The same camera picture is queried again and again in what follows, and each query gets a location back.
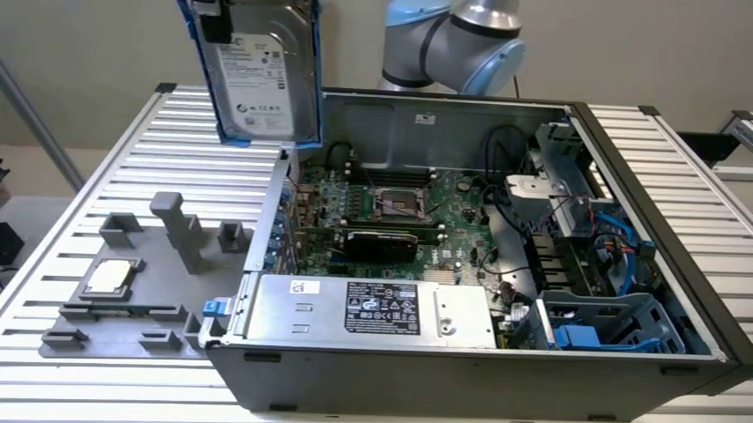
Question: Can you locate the hard disk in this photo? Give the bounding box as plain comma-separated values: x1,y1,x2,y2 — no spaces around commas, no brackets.
556,324,601,352
175,0,325,149

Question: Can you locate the grey blue disk bay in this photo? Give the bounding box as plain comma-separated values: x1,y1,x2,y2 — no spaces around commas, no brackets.
526,288,689,356

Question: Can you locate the grey metal pole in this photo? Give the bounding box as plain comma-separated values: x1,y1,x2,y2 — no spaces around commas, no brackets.
0,56,85,193

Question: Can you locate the CPU socket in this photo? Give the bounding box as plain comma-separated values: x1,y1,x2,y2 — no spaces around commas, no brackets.
368,187,437,226

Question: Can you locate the grey parts rack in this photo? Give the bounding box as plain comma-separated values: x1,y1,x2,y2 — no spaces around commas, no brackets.
38,191,258,359

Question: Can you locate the black graphics card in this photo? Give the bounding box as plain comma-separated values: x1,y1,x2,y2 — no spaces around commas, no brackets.
333,226,422,262

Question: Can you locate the silver CPU chip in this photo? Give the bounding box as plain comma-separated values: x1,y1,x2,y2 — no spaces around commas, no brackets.
85,259,142,293

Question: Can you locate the green motherboard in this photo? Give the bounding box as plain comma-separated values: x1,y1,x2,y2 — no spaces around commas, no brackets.
287,169,501,287

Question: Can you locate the silver drive cage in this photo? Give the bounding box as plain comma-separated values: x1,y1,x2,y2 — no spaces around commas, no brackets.
526,121,617,239

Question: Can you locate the green RAM stick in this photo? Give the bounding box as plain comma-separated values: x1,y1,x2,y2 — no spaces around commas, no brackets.
62,301,178,318

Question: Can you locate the silver power supply unit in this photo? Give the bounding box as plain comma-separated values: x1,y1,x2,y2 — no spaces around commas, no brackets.
243,273,500,350

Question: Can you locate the open black PC case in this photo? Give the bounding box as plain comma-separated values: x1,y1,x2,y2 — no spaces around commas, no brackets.
199,87,740,422

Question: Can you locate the grey fan duct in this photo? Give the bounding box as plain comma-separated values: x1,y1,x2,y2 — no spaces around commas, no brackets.
504,174,558,208

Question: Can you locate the blue disk wire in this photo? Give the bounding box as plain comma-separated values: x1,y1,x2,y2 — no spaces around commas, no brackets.
592,210,659,305

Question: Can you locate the black box beside frame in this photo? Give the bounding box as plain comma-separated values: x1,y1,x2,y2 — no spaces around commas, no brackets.
676,130,740,167

